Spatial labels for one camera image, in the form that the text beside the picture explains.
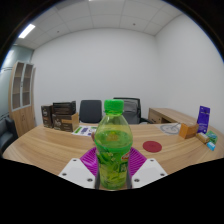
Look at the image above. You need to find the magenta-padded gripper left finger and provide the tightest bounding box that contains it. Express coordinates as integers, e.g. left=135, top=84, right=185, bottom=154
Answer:
left=58, top=146, right=101, bottom=190

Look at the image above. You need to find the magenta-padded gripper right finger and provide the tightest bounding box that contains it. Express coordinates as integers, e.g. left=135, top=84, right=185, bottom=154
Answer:
left=125, top=146, right=168, bottom=190

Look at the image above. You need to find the green drink bottle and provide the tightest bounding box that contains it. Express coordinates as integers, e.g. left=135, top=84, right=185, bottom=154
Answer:
left=93, top=99, right=133, bottom=191

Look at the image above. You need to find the flat round red coaster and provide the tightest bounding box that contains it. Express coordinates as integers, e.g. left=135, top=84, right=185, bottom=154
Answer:
left=142, top=140, right=163, bottom=154

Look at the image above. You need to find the printed white leaflet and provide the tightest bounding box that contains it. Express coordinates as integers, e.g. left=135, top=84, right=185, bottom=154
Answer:
left=71, top=125, right=99, bottom=138

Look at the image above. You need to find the brown cardboard carton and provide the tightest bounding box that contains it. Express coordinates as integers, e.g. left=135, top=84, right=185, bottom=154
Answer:
left=52, top=112, right=80, bottom=133

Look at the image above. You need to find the wooden side desk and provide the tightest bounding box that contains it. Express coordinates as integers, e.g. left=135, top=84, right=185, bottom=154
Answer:
left=147, top=107, right=198, bottom=126

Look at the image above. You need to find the grey backpack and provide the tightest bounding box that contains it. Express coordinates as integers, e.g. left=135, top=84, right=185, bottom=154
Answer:
left=122, top=99, right=141, bottom=125

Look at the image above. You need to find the yellowish small packet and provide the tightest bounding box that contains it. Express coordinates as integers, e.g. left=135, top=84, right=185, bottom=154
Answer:
left=195, top=132, right=211, bottom=145

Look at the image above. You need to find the small dark brown box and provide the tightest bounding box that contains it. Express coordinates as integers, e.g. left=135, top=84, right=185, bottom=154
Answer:
left=40, top=104, right=54, bottom=129

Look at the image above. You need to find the black visitor chair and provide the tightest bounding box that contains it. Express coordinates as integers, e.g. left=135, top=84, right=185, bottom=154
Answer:
left=78, top=99, right=103, bottom=125

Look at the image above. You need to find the black cardboard box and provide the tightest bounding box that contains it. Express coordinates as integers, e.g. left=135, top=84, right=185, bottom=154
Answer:
left=52, top=101, right=77, bottom=116

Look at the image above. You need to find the black mesh office chair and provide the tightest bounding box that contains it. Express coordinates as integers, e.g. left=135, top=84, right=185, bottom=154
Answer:
left=113, top=97, right=151, bottom=125

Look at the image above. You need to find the small blue box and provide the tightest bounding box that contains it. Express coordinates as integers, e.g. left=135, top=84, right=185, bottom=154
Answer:
left=206, top=141, right=217, bottom=152

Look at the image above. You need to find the green packet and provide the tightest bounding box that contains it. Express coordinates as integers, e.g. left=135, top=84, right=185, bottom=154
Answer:
left=205, top=130, right=219, bottom=145

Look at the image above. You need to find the purple pouch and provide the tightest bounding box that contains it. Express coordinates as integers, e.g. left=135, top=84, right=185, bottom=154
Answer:
left=196, top=105, right=211, bottom=135

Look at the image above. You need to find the black leather sofa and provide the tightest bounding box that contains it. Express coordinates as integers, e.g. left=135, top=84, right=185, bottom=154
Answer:
left=0, top=116, right=18, bottom=156

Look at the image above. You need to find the wooden shelf cabinet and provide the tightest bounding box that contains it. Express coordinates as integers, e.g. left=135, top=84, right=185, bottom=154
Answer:
left=8, top=60, right=37, bottom=138

